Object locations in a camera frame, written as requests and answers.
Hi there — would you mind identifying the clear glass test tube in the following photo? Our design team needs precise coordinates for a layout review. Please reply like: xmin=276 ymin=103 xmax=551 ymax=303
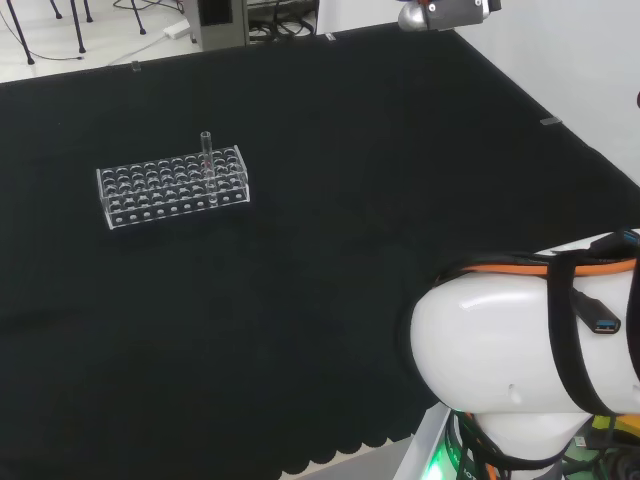
xmin=200 ymin=130 xmax=220 ymax=207

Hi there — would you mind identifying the clear test tube rack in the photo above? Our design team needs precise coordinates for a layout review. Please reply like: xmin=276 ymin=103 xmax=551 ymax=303
xmin=95 ymin=145 xmax=250 ymax=231

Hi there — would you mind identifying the black bench cloth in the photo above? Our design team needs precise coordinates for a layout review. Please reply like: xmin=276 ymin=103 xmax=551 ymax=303
xmin=0 ymin=22 xmax=640 ymax=480

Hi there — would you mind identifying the grey metal cabinet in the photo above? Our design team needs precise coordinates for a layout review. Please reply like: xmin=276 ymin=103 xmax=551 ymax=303
xmin=189 ymin=0 xmax=250 ymax=52

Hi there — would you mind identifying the white power strip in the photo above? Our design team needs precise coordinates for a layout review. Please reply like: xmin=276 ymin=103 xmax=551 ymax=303
xmin=163 ymin=19 xmax=194 ymax=39

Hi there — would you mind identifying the black tripod leg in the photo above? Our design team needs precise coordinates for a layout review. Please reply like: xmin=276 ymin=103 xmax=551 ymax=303
xmin=49 ymin=0 xmax=95 ymax=54
xmin=127 ymin=0 xmax=149 ymax=36
xmin=0 ymin=0 xmax=36 ymax=66

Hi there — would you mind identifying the black floor cable bundle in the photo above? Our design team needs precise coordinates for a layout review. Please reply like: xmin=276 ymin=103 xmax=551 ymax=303
xmin=248 ymin=0 xmax=320 ymax=45

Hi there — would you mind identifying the grey camera device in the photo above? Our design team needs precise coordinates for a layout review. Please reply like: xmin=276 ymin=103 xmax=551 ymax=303
xmin=397 ymin=0 xmax=503 ymax=33

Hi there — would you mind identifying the black cable with blue plug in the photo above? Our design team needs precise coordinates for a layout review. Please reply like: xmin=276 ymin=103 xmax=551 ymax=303
xmin=568 ymin=286 xmax=624 ymax=336

